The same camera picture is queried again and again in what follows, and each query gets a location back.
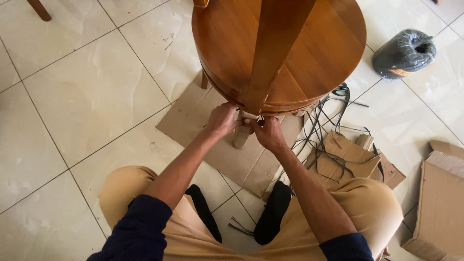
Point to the black right sock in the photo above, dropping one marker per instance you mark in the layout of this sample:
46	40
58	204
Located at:
272	214

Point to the beige trousers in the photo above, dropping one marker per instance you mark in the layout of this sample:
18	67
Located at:
366	206

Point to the person's left fingers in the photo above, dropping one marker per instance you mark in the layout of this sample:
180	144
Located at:
232	110

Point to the black sock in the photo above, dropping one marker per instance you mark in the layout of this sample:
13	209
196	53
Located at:
272	214
205	212

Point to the round brown wooden table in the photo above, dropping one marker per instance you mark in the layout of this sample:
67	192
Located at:
290	47

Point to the black left sock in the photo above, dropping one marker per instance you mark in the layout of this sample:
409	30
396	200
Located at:
205	212

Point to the folded cardboard piece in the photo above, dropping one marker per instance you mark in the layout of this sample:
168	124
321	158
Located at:
348	156

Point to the navy sleeve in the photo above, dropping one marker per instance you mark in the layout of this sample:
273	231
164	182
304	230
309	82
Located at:
139	232
346	248

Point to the black twine roll in plastic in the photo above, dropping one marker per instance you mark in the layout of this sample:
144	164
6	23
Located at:
402	54

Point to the opened cardboard box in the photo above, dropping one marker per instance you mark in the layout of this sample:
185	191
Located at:
438	206

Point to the navy right sleeve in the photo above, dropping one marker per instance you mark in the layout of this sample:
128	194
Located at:
346	248

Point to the small cardboard roll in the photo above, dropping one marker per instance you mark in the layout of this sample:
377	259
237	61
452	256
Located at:
364	141

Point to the navy left sleeve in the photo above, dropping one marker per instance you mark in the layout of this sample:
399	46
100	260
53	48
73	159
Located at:
139	232

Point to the small torn cardboard piece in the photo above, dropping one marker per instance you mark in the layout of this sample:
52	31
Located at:
391	172

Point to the person's right fingers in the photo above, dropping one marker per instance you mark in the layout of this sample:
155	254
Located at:
253	124

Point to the brown wooden furniture leg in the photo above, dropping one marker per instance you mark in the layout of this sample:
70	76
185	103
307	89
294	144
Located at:
39	9

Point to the flat cardboard sheet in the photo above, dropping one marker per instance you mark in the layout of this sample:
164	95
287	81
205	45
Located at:
203	127

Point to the person's left hand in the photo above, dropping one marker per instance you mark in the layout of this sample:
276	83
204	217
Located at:
221	120

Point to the cardboard table leg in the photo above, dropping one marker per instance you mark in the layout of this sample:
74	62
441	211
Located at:
242	137

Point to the person's right hand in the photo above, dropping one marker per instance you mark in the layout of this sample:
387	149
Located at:
270	136

